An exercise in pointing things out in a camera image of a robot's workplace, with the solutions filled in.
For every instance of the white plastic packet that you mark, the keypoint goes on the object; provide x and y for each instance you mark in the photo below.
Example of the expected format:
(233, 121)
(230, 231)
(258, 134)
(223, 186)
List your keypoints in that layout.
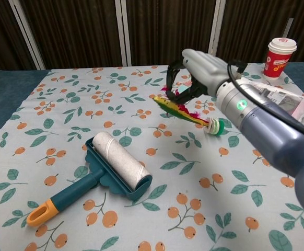
(298, 104)

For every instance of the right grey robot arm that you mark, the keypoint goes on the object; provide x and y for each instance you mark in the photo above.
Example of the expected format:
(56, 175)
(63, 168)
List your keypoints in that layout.
(272, 130)

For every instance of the teal lint roller orange tip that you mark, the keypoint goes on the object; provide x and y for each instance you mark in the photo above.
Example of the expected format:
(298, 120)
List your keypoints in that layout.
(120, 159)

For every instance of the dark folding screen white frames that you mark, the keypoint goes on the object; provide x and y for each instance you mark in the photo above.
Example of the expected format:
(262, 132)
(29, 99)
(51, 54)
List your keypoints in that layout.
(76, 31)

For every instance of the right black grey robot hand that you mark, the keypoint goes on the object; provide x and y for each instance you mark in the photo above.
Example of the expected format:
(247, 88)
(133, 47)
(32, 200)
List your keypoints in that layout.
(207, 70)

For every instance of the red feather shuttlecock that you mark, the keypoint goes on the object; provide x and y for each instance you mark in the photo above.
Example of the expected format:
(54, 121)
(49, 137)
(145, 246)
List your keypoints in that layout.
(178, 111)

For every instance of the floral tablecloth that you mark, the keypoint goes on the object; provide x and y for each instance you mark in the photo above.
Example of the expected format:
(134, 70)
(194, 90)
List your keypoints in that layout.
(63, 109)

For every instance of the red paper cup white lid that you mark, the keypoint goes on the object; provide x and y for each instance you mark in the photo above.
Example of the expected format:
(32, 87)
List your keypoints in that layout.
(277, 62)

